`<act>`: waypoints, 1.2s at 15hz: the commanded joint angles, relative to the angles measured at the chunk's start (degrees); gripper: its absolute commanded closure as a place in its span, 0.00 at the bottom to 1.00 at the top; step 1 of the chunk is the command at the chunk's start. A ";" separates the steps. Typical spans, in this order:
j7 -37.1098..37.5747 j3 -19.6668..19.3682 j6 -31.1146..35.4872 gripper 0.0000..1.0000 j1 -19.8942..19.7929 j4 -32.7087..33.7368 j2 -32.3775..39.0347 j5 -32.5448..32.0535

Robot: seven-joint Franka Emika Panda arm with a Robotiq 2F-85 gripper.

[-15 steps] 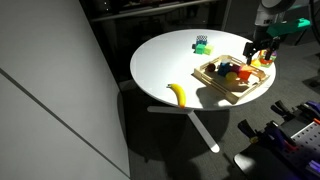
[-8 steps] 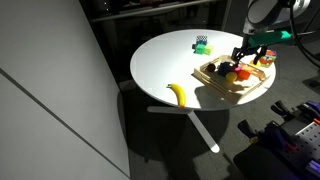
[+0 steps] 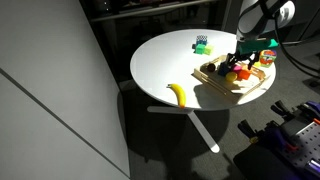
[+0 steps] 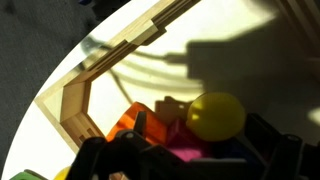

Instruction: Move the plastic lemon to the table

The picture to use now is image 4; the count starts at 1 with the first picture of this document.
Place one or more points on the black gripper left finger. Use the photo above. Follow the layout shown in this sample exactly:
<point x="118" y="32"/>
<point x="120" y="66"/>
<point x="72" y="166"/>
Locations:
<point x="120" y="160"/>

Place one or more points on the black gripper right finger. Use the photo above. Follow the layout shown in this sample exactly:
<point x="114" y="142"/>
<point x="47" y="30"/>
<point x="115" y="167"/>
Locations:
<point x="283" y="150"/>

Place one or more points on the yellow plastic lemon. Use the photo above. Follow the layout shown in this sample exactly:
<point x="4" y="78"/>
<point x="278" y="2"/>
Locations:
<point x="216" y="116"/>

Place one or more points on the bright orange block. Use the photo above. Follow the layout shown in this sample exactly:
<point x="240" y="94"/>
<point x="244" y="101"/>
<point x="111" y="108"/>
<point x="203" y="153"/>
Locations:
<point x="125" y="125"/>

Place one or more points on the small yellow toy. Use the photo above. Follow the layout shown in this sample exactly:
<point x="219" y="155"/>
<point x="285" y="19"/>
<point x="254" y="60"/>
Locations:
<point x="62" y="174"/>

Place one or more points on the pink block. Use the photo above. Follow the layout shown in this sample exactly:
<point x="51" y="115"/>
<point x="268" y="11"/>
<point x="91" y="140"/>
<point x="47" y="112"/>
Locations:
<point x="186" y="146"/>

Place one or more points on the light orange block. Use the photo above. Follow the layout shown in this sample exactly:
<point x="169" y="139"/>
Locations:
<point x="170" y="110"/>

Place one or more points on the wooden slatted tray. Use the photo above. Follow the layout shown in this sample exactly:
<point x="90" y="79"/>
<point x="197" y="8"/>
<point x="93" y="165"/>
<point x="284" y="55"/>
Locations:
<point x="75" y="100"/>

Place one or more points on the green object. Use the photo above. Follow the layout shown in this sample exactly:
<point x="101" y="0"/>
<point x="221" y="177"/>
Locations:
<point x="25" y="175"/>

